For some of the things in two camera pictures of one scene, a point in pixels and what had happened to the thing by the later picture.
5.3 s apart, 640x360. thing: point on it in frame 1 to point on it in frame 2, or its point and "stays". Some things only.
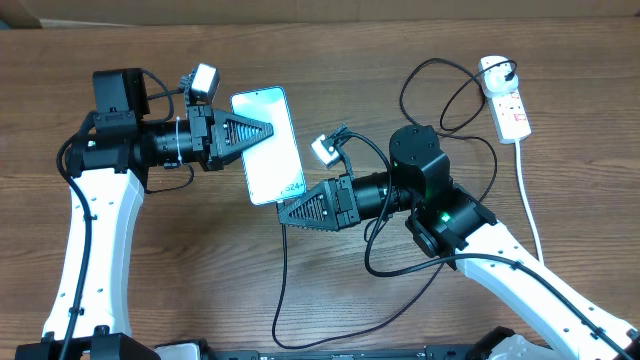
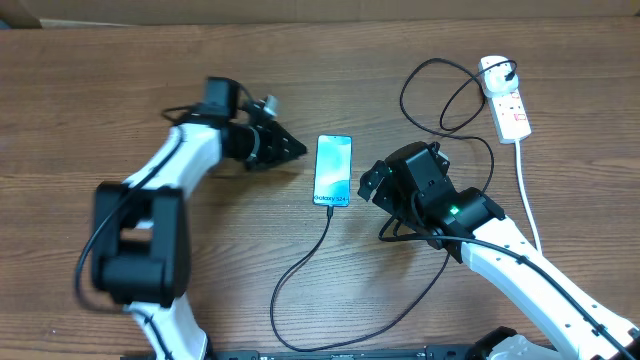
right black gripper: (336, 218) to (388, 196)
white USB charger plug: (493, 79) stays
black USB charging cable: (474, 79) to (348, 340)
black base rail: (437, 353) stays
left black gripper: (221, 122) to (267, 154)
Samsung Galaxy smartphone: (273, 168) to (332, 170)
